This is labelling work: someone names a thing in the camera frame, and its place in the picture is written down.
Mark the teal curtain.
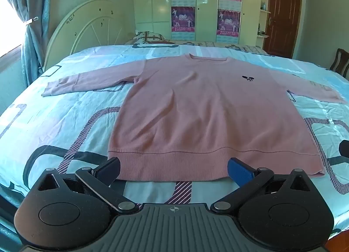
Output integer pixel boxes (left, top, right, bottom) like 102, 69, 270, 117
0, 0, 53, 89

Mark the brown wooden door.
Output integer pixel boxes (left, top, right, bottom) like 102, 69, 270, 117
263, 0, 303, 59

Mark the cream wardrobe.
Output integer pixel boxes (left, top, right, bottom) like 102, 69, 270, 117
132, 0, 322, 48

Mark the floral cream bed sheet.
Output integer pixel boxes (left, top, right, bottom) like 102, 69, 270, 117
125, 39, 269, 56

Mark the cream corner shelf unit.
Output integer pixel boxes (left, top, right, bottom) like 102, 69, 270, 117
258, 0, 274, 40

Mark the pink sweater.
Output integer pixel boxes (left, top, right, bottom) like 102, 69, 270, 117
41, 54, 347, 182

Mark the patterned pillow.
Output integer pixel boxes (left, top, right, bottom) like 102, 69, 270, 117
135, 31, 175, 45

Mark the window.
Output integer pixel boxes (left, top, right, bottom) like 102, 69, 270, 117
0, 0, 24, 58

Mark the light blue patterned bed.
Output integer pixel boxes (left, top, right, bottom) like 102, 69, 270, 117
0, 43, 349, 242

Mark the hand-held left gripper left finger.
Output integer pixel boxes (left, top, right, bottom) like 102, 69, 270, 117
35, 157, 140, 213

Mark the dark wooden chair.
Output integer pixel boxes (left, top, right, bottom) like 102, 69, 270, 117
329, 48, 349, 78

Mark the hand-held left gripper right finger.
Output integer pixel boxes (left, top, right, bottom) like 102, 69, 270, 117
210, 157, 315, 213

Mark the cream round headboard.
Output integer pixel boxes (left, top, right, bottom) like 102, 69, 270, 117
42, 0, 137, 73

